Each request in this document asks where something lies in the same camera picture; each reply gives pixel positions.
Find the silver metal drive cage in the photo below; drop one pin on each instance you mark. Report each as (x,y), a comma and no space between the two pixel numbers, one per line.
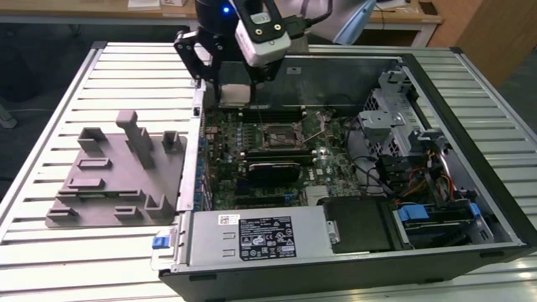
(380,122)

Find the green motherboard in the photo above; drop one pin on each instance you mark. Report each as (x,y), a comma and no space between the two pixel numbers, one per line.
(228,151)

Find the CPU socket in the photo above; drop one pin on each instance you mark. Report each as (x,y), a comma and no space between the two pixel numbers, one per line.
(276,130)

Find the grey metal leg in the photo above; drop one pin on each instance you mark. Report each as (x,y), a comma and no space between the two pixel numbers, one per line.
(7,118)

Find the wooden cabinet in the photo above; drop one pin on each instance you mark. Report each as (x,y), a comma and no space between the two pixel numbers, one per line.
(495,31)

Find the black expansion slot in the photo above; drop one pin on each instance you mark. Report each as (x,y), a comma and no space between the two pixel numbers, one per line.
(256,202)

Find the small blue plastic clip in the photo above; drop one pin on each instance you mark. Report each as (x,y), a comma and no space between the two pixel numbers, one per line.
(473,210)

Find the green RAM stick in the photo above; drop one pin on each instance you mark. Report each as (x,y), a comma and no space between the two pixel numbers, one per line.
(99,195)

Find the silver chipset heat sink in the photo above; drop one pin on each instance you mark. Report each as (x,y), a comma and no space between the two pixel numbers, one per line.
(317,192)

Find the black plastic cover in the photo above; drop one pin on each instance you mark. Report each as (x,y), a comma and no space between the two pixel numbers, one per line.
(360,223)

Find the grey parts rack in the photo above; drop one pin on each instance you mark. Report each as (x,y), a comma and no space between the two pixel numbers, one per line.
(126,176)

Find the white paper box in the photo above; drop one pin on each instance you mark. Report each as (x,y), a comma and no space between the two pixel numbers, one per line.
(143,3)

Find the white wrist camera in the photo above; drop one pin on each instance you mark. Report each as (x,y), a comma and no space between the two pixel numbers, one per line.
(260,47)

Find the blue disk carrier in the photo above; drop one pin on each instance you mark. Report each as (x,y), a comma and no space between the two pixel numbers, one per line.
(413,214)

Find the silver disk bay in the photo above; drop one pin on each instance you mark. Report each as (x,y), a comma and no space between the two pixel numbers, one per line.
(484,231)

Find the blue case latch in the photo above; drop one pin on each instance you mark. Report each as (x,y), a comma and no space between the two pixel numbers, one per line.
(159,243)

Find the wooden desk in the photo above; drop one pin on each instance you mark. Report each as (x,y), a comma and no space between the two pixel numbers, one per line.
(84,7)

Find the black graphics card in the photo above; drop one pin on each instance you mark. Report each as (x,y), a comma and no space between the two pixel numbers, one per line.
(272,173)

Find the black PC case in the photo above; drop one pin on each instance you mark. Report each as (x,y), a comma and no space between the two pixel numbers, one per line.
(272,283)

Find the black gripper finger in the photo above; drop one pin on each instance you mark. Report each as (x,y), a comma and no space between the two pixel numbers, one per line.
(264,74)
(187,53)

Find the silver CPU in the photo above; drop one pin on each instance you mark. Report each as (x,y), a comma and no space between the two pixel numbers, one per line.
(235,96)

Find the silver power supply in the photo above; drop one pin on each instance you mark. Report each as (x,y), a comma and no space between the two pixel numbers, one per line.
(201,226)

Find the small white box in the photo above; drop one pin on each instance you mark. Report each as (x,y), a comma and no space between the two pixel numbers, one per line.
(174,2)

